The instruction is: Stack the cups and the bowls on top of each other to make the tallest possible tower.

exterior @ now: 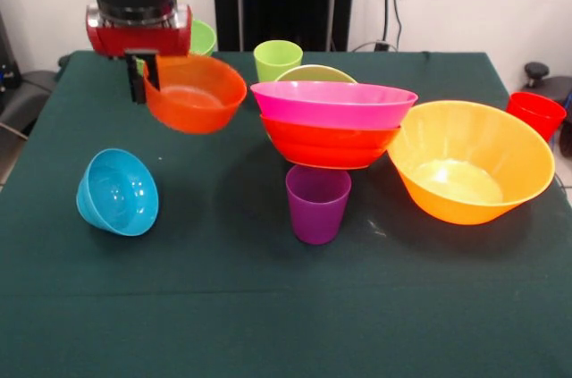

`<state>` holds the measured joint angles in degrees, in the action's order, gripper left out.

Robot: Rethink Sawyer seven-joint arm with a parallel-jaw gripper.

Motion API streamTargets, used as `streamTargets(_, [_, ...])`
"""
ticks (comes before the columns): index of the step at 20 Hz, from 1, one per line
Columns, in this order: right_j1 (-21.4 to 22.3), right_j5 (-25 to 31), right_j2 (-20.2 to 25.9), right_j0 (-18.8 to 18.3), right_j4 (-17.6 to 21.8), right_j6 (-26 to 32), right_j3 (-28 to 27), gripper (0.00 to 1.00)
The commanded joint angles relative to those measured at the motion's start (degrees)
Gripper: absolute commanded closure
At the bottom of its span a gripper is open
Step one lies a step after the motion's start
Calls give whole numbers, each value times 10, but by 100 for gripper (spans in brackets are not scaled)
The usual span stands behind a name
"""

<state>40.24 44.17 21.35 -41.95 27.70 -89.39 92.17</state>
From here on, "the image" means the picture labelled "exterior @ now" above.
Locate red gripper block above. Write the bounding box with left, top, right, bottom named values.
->
left=85, top=3, right=194, bottom=105

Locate small red-orange bowl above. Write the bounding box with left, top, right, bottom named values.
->
left=142, top=55, right=248, bottom=135

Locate small blue bowl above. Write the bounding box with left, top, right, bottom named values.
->
left=75, top=147, right=160, bottom=238

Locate large pink bowl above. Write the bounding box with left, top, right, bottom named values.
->
left=249, top=80, right=420, bottom=131

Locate large red-orange bowl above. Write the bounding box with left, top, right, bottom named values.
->
left=260, top=113, right=402, bottom=172

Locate green cup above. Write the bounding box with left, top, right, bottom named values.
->
left=253, top=39, right=304, bottom=84

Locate black equipment box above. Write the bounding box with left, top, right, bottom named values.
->
left=0, top=11, right=22, bottom=93

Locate purple cup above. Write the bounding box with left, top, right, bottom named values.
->
left=285, top=164, right=354, bottom=246

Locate dark green tablecloth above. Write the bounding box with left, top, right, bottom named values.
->
left=0, top=50, right=572, bottom=378

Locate large orange bowl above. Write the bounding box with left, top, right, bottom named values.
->
left=386, top=100, right=556, bottom=226

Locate red cup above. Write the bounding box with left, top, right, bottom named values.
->
left=505, top=91, right=568, bottom=144

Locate grey pedestal leg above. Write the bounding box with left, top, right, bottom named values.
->
left=0, top=68, right=62, bottom=138
left=520, top=61, right=572, bottom=122

